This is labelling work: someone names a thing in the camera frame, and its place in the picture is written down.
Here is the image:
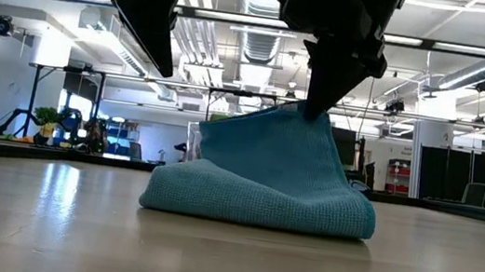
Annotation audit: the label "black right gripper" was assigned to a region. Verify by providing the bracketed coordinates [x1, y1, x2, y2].
[263, 0, 406, 131]

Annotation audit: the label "black metal table frame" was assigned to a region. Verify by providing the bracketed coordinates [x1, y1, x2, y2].
[0, 140, 485, 226]

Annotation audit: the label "black workstation frame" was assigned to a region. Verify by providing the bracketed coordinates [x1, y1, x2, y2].
[19, 61, 107, 151]

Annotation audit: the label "red shelf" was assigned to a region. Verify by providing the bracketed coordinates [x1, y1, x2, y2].
[384, 157, 412, 196]

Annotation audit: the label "black overhead light bar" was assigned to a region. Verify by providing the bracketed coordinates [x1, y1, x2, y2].
[34, 0, 485, 60]

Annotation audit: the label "black monitor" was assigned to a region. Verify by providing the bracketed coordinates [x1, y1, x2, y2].
[326, 126, 359, 169]

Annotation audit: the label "black partition panels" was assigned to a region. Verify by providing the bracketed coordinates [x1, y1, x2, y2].
[415, 143, 485, 207]

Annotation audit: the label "blue microfiber towel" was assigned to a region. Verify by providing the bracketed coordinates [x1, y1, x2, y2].
[137, 82, 391, 242]

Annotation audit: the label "person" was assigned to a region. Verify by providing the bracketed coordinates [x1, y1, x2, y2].
[80, 117, 108, 155]

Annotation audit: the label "clear plastic bin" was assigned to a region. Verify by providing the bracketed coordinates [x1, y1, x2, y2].
[182, 120, 209, 166]

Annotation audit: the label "grey office chair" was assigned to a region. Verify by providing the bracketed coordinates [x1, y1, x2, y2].
[461, 181, 485, 209]

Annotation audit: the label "background potted plant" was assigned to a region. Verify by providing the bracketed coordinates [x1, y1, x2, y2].
[29, 104, 61, 148]

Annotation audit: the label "silver ventilation duct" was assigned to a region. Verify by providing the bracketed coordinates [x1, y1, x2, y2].
[227, 0, 303, 71]

